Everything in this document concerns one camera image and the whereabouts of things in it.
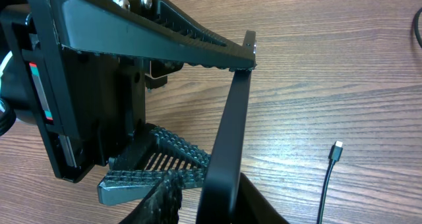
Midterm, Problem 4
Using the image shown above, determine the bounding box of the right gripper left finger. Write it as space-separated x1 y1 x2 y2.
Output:
119 171 183 224

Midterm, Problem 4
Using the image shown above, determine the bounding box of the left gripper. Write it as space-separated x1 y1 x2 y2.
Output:
1 0 163 182

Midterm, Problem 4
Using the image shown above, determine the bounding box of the black USB charging cable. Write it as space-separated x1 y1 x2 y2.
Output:
315 7 422 224

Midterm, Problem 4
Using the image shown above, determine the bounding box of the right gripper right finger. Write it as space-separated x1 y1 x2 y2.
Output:
231 173 289 224

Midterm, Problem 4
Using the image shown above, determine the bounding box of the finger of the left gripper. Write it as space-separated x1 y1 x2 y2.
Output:
97 123 211 206
49 0 255 70

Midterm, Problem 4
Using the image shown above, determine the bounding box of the Samsung Galaxy smartphone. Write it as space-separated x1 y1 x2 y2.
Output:
195 30 257 224

